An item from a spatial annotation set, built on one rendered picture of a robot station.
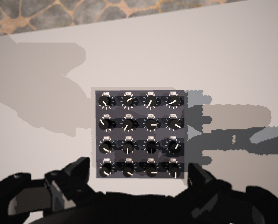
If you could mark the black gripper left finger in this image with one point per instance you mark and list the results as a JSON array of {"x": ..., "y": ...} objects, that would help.
[{"x": 34, "y": 195}]

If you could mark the black knob box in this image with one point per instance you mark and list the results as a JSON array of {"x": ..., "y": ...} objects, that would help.
[{"x": 140, "y": 134}]

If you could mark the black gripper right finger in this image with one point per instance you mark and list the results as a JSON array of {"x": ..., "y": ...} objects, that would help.
[{"x": 205, "y": 201}]

